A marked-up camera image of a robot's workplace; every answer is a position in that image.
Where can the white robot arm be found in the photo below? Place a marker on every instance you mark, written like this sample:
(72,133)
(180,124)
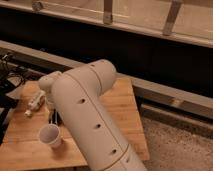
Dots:
(75,96)

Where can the white paper cup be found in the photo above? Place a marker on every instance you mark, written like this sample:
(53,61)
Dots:
(50,135)

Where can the white plastic bottle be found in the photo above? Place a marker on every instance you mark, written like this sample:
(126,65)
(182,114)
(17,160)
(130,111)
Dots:
(35,103)

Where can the metal window railing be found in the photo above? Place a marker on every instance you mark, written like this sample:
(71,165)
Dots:
(188,21)

